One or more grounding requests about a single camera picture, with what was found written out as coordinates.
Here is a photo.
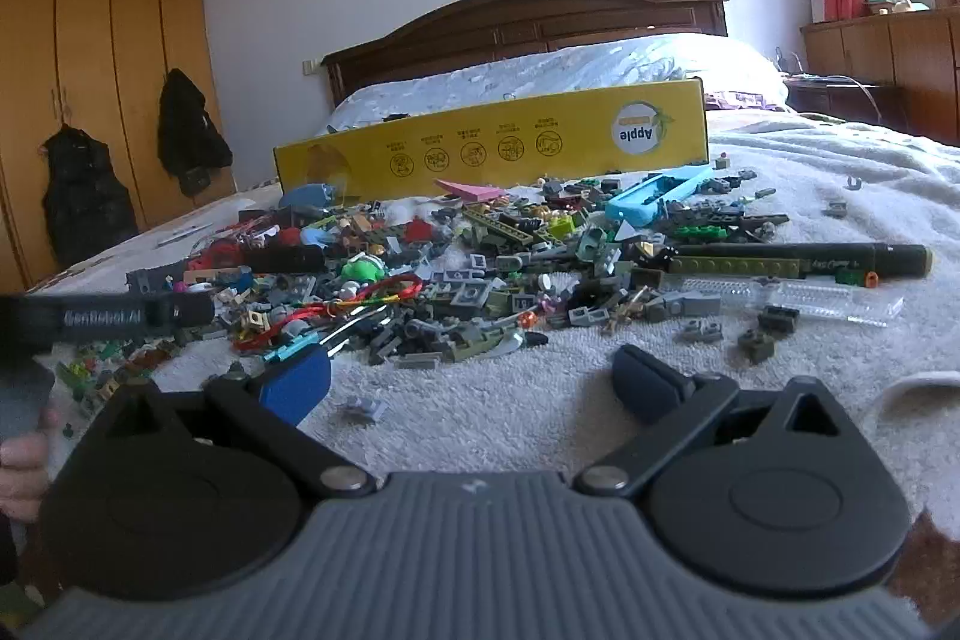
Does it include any white fluffy blanket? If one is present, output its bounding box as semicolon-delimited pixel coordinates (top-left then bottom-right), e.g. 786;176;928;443
30;107;960;611

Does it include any dark wooden headboard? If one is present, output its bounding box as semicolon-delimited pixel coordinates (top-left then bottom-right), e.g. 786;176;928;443
321;0;730;112

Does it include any black jacket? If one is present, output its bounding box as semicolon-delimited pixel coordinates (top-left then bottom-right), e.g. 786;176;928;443
156;68;233;199

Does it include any person's left hand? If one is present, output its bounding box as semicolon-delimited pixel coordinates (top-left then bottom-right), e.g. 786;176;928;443
0;409;62;522

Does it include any light blue floral quilt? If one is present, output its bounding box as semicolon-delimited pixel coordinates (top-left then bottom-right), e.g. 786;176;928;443
326;34;788;133

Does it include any pile of toy building bricks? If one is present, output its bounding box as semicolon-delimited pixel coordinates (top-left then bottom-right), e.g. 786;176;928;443
60;167;796;408

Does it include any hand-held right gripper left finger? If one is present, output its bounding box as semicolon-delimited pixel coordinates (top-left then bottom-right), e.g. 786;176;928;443
79;347;378;500

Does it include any green toy figure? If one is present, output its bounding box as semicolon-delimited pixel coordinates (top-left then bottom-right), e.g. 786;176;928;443
341;256;387;283

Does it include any light blue plastic case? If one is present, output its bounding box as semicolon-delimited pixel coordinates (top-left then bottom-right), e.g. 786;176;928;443
606;166;710;229

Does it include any yellow cardboard box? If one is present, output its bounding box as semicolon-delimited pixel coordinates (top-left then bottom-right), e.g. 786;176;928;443
271;76;710;199

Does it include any red string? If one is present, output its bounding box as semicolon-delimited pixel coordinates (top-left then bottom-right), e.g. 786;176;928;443
247;272;425;341

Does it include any transparent brick plate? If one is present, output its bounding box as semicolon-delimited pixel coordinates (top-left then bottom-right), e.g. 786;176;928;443
697;276;901;326

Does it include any black padded vest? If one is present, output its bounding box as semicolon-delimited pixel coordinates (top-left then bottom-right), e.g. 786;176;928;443
39;124;140;270

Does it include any wooden wardrobe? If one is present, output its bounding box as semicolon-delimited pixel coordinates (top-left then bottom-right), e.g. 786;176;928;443
0;0;237;296

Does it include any dark green marker pen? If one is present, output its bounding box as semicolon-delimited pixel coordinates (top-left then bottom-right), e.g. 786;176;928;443
664;241;931;281

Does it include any white cable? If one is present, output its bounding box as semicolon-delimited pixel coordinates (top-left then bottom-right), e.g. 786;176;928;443
821;75;880;116

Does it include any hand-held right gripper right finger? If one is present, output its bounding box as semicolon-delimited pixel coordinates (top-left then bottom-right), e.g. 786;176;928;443
574;344;863;498

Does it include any pink flat plastic piece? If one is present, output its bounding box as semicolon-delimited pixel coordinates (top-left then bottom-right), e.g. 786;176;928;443
433;178;507;205

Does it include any white curved object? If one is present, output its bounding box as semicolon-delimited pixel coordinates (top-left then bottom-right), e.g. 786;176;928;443
877;370;960;438

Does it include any wooden cabinet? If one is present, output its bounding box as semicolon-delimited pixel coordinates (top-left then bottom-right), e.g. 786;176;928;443
799;6;960;146

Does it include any dark wooden nightstand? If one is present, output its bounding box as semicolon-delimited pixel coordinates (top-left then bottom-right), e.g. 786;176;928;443
784;74;912;124

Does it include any black cylinder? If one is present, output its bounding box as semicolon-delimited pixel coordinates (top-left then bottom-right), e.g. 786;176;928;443
244;244;327;274

